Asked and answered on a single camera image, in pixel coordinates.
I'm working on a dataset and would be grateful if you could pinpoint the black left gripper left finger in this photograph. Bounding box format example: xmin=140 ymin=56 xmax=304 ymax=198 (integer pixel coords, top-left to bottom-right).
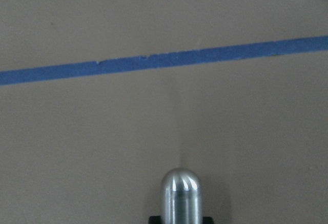
xmin=149 ymin=216 xmax=161 ymax=224

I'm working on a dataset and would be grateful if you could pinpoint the steel muddler black tip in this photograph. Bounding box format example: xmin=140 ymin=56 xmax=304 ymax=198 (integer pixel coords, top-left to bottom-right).
xmin=160 ymin=168 xmax=203 ymax=223

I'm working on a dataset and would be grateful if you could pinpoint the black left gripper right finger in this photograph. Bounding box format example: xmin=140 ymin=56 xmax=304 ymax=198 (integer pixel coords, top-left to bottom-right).
xmin=202 ymin=216 xmax=214 ymax=224

